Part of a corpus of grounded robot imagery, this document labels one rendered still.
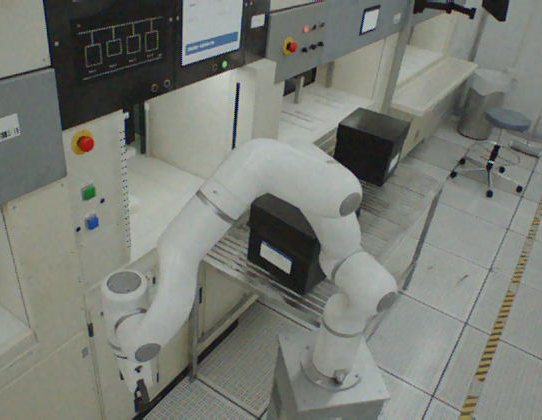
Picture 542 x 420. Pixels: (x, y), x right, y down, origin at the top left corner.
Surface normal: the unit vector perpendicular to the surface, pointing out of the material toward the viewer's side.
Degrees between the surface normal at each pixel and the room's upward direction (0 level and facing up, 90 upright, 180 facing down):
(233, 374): 0
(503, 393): 0
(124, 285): 0
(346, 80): 90
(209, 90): 90
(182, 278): 55
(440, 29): 90
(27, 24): 90
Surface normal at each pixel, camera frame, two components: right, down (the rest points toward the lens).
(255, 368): 0.11, -0.82
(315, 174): 0.10, -0.06
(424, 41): -0.55, 0.42
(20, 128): 0.84, 0.38
